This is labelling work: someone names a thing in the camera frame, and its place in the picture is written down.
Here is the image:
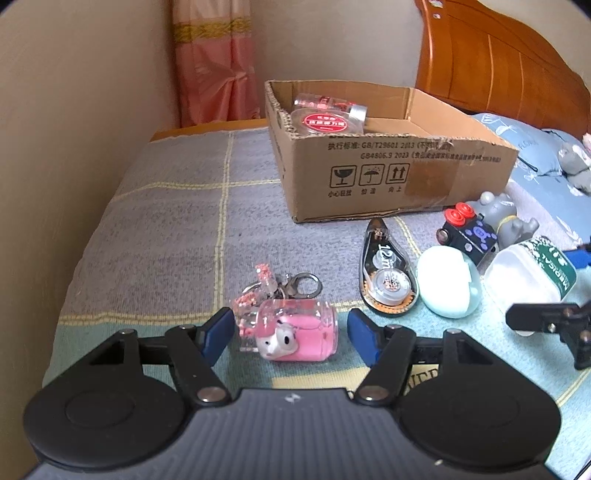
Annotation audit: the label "blue floral pillow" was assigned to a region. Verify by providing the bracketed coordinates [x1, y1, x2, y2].
[545, 128, 588, 149]
[468, 112, 555, 178]

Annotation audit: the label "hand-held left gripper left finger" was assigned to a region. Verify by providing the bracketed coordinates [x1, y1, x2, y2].
[88, 307, 236, 408]

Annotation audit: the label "black cube toy red buttons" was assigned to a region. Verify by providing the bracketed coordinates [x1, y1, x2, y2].
[436, 202, 502, 271]

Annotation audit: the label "black correction tape dispenser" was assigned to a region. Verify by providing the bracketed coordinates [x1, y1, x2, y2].
[358, 218, 420, 319]

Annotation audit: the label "clear bottle of gold pins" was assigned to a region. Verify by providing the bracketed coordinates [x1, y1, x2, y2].
[293, 93, 369, 126]

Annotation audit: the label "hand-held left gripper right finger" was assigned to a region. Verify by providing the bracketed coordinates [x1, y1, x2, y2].
[347, 308, 491, 402]

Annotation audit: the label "pink curtain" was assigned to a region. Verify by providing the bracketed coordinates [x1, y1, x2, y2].
[172, 0, 262, 129]

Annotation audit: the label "grey hippo figure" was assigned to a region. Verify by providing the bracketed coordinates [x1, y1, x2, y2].
[475, 190, 540, 252]

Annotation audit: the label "mint egg-shaped case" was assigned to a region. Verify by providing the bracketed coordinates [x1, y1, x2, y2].
[416, 246, 483, 319]

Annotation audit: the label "white bottle with green label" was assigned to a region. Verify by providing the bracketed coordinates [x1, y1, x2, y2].
[482, 236, 578, 335]

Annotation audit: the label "cardboard box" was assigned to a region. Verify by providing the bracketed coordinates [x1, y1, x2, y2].
[264, 79, 520, 224]

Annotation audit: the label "plaid blanket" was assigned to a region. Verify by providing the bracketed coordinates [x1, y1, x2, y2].
[41, 127, 591, 480]

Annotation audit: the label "wooden headboard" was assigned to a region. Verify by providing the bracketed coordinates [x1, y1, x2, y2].
[414, 0, 591, 134]

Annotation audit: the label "blue floral bed sheet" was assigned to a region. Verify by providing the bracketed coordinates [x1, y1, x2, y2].
[503, 152, 591, 245]

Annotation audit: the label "pink cartoon keychain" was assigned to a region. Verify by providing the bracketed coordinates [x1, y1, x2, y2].
[235, 263, 340, 363]

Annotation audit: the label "grey plush toy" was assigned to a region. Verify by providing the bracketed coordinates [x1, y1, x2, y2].
[556, 141, 591, 195]

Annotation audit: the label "yellow greeting card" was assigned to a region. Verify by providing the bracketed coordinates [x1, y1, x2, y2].
[402, 360, 446, 400]

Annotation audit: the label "round clear red-label container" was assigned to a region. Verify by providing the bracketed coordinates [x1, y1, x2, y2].
[290, 107, 365, 136]

